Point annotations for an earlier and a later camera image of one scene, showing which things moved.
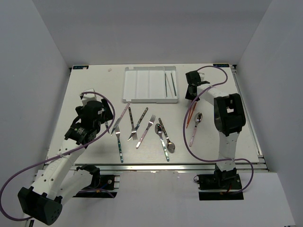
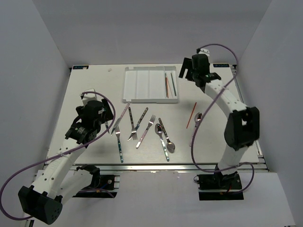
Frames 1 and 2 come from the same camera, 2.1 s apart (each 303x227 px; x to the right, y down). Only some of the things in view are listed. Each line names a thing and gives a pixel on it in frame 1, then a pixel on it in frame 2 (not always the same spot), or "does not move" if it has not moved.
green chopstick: [173, 84] does not move
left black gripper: [106, 114] does not move
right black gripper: [188, 96] -> [187, 64]
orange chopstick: [191, 115] does not move
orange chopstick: [189, 115] -> [167, 86]
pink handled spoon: [198, 118] does not move
